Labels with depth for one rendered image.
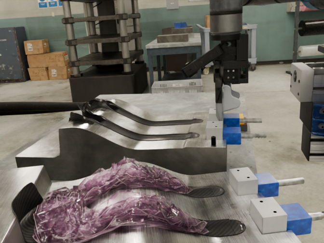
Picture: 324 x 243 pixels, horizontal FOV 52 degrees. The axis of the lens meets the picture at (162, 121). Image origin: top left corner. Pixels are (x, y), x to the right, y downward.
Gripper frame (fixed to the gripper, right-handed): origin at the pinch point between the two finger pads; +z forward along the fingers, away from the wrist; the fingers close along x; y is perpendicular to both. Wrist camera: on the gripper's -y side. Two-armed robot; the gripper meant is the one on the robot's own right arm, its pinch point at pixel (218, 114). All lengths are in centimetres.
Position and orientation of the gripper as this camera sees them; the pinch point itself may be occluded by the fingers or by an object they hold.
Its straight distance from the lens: 87.0
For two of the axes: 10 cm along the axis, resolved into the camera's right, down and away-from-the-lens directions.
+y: 9.8, -0.1, -2.0
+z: 0.7, 9.5, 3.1
